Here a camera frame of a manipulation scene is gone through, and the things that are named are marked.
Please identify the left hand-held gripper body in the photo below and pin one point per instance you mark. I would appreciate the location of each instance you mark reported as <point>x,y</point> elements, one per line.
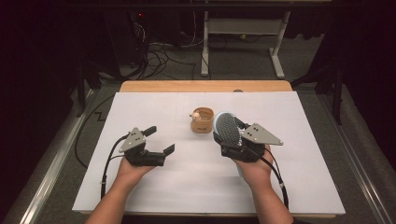
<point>134,141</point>

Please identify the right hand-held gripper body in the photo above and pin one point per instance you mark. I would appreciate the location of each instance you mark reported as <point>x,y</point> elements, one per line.
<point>260,135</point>

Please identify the light blue hairbrush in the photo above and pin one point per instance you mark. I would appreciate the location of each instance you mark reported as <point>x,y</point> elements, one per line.
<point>228,128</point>

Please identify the tan cup with animal figure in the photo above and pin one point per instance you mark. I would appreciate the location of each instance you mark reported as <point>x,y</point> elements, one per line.
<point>202,123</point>

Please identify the person's left hand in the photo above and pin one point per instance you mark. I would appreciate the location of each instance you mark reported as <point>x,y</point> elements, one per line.
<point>134,174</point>

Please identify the person's right hand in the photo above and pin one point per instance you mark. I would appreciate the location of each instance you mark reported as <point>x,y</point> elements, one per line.
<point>257,172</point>

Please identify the white board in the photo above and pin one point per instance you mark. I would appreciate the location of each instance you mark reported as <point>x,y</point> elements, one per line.
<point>193,186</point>

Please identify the wooden table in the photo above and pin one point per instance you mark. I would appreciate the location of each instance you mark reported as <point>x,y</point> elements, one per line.
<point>205,86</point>

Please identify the black stand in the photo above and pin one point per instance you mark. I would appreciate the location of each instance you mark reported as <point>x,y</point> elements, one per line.
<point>81,90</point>
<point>334,90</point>

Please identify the small yellow-green ball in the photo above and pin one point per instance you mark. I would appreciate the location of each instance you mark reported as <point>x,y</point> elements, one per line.
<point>243,36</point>

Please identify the dark computer tower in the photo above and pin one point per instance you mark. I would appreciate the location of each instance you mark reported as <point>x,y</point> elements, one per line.
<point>124,37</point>

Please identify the metal floor rail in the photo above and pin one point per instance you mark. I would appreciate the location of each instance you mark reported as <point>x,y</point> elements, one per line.
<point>49,174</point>
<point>358,161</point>

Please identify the white metal desk frame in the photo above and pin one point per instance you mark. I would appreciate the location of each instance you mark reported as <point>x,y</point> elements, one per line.
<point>243,26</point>

